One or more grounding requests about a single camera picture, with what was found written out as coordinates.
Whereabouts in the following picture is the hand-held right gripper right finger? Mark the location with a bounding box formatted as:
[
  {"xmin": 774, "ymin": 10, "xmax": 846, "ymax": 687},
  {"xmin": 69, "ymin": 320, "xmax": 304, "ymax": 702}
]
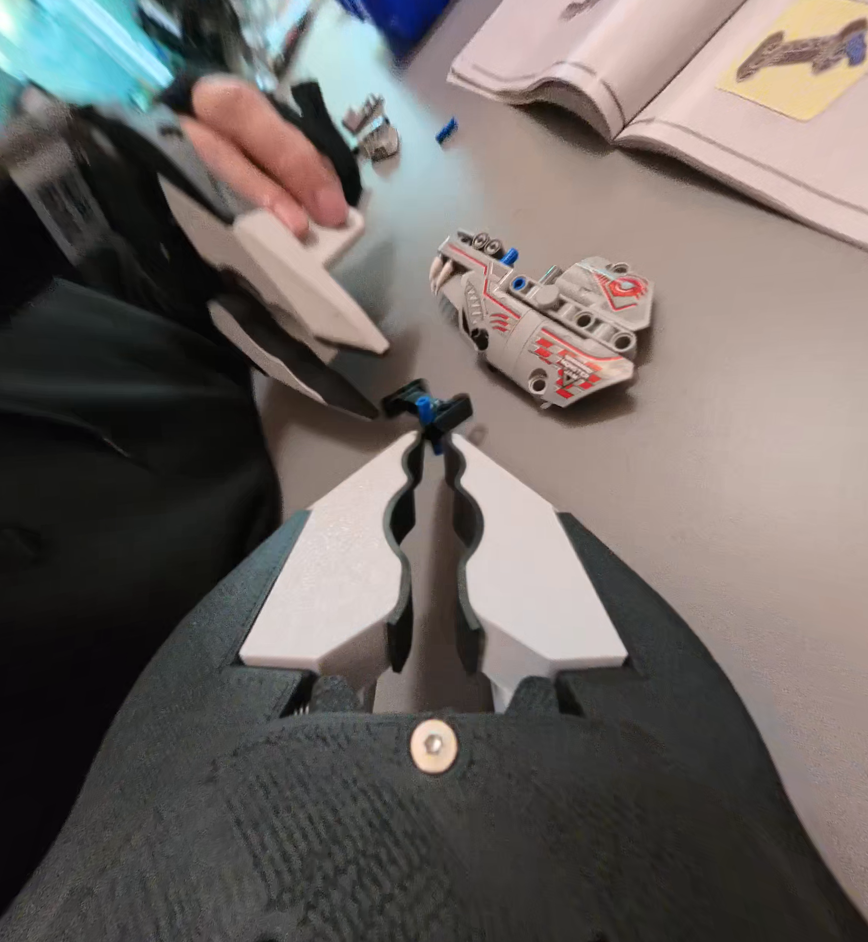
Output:
[{"xmin": 441, "ymin": 433, "xmax": 631, "ymax": 709}]

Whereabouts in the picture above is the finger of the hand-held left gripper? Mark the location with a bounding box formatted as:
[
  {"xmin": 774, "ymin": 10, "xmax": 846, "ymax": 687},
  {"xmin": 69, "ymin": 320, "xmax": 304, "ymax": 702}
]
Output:
[
  {"xmin": 208, "ymin": 296, "xmax": 381, "ymax": 422},
  {"xmin": 160, "ymin": 199, "xmax": 392, "ymax": 356}
]

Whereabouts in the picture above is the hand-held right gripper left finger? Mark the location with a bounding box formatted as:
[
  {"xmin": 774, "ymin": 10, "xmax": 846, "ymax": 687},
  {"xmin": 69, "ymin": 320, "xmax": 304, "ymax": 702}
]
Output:
[{"xmin": 239, "ymin": 430, "xmax": 423, "ymax": 674}]

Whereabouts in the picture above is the black toy brick frame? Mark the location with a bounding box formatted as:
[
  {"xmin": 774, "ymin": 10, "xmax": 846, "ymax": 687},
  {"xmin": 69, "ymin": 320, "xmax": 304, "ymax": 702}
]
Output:
[{"xmin": 381, "ymin": 379, "xmax": 475, "ymax": 453}]

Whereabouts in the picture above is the grey toy brick shark head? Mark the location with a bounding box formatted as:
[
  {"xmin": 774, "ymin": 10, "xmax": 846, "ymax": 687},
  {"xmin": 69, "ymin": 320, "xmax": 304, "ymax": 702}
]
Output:
[{"xmin": 428, "ymin": 228, "xmax": 657, "ymax": 411}]

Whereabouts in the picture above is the person's left hand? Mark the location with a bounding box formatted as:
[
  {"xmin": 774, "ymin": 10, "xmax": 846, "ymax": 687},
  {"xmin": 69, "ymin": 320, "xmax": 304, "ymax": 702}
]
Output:
[{"xmin": 182, "ymin": 79, "xmax": 350, "ymax": 240}]

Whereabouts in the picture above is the small grey toy brick assembly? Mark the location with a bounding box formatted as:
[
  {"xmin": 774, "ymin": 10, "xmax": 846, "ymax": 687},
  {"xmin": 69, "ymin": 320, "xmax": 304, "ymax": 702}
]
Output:
[{"xmin": 340, "ymin": 94, "xmax": 400, "ymax": 161}]

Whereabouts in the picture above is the blue storage bin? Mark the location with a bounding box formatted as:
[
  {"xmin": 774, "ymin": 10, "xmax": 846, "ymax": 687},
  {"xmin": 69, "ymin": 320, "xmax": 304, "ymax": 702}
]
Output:
[{"xmin": 338, "ymin": 0, "xmax": 459, "ymax": 61}]

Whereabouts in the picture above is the toy brick instruction booklet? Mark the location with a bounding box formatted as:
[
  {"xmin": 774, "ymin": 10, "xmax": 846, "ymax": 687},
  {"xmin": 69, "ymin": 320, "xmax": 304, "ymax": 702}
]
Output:
[{"xmin": 447, "ymin": 0, "xmax": 868, "ymax": 263}]

